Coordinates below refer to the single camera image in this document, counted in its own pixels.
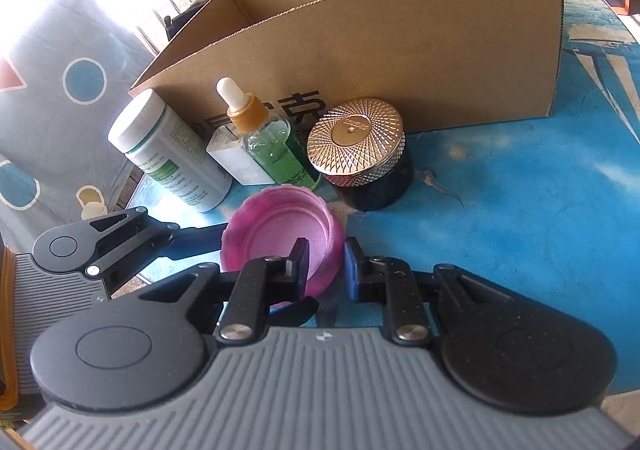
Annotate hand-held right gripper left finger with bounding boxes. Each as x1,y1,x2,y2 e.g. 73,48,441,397
135,237,311,344

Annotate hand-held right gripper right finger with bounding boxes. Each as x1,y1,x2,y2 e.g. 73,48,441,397
345,237,506,346

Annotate grey circle print blanket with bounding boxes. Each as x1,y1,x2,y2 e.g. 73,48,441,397
0,0,156,251

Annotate pink plastic lid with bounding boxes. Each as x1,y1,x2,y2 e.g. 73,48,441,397
220,183,346,309

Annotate green dropper bottle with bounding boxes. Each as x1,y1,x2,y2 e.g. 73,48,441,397
216,77,322,191

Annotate brown cardboard box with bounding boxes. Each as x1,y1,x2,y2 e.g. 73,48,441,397
128,0,566,134

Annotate black jar gold lid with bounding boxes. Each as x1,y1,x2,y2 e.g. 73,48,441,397
306,97,414,212

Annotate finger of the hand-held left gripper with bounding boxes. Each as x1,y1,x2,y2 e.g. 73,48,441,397
270,297,321,329
86,209,229,294

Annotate white charger plug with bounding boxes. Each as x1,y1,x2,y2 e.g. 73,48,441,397
206,123,274,187

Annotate white bottle green label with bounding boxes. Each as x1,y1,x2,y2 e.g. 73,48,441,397
107,89,234,214

